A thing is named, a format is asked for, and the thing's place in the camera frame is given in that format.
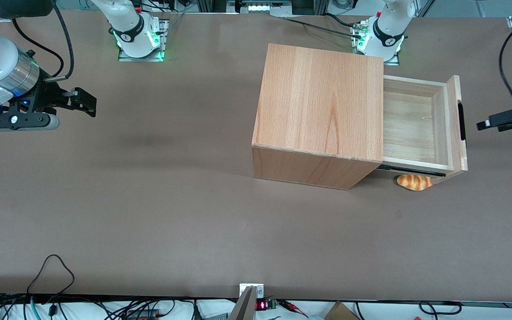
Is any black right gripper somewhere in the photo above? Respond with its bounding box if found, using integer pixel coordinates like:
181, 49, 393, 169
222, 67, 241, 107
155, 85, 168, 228
16, 80, 97, 117

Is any wooden drawer with black handle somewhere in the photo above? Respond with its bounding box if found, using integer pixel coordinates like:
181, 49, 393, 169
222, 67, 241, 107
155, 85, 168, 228
382, 75, 468, 184

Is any black metal drawer slide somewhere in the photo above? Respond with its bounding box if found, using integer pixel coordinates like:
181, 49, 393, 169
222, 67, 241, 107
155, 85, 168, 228
378, 165, 446, 178

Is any wooden drawer cabinet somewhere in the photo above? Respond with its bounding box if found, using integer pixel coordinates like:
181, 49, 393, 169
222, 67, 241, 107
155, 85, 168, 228
252, 43, 385, 190

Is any toy bread roll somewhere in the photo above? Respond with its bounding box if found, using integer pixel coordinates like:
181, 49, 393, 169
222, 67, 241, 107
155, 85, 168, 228
397, 174, 434, 192

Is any white power strip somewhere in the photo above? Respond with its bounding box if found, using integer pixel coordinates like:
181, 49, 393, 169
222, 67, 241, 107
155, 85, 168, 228
236, 0, 293, 14

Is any brown cardboard piece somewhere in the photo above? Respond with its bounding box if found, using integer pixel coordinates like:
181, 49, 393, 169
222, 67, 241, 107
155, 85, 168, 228
325, 301, 360, 320

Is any red clip lead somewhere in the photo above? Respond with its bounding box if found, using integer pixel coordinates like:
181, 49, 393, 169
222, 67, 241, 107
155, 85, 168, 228
278, 300, 311, 319

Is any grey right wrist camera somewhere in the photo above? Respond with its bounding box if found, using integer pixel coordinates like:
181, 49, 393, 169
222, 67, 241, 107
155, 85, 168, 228
0, 110, 60, 132

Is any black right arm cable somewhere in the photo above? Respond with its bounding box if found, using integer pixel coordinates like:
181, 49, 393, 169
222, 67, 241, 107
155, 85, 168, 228
12, 0, 75, 83

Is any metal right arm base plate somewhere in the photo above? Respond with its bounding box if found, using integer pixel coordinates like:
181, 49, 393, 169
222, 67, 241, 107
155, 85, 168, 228
118, 18, 170, 62

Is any black looped thin cable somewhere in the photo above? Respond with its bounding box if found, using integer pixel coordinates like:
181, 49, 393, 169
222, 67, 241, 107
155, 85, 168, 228
27, 254, 76, 295

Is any black coiled cable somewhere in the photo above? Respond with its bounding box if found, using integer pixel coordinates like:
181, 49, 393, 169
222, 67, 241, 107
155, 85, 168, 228
418, 301, 463, 317

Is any black cable across table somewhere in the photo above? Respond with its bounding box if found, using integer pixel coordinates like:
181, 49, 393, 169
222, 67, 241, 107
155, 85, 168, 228
281, 16, 363, 39

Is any white metal bracket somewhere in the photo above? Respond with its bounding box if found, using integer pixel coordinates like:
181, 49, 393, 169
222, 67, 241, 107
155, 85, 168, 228
239, 284, 264, 298

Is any grey camera mount bar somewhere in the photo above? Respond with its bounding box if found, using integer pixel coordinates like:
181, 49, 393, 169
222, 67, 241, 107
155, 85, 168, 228
227, 286, 257, 320

